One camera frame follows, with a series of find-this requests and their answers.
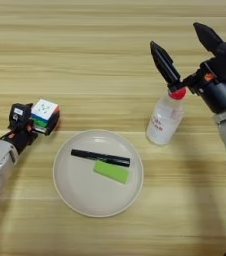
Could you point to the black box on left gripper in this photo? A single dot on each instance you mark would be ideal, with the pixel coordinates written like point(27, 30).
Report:
point(18, 116)

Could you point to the colourful puzzle cube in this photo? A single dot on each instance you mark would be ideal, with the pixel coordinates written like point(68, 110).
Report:
point(43, 108)

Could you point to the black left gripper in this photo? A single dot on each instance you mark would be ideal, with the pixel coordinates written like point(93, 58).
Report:
point(21, 140)

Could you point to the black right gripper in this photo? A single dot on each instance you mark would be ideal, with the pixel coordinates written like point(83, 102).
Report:
point(221, 95)

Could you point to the round beige plate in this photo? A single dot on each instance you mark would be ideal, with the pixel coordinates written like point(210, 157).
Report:
point(85, 193)

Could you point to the green rectangular block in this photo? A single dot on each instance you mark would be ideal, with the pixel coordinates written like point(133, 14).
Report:
point(111, 171)

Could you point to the clear bottle with red cap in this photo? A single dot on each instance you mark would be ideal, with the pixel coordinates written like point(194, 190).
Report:
point(163, 123)

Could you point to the black marker pen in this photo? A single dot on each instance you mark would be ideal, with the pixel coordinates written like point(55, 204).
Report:
point(98, 156)

